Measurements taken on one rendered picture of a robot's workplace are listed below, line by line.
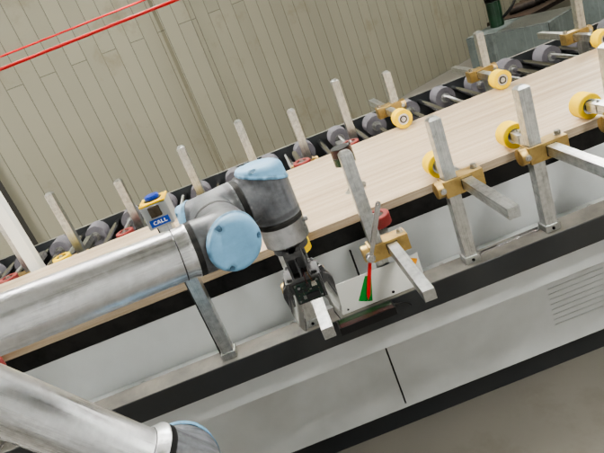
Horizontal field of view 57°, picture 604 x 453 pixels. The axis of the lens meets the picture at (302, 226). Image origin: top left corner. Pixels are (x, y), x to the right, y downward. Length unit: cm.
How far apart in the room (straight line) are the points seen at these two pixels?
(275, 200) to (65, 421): 53
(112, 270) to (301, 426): 139
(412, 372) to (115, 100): 397
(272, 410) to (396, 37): 571
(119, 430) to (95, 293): 36
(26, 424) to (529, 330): 167
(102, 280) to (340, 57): 587
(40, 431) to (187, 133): 466
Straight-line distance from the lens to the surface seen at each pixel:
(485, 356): 217
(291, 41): 621
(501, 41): 665
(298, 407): 208
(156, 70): 550
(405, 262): 145
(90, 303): 86
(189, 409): 180
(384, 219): 163
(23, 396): 108
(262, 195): 100
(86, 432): 111
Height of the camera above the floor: 155
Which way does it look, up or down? 22 degrees down
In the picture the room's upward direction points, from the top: 22 degrees counter-clockwise
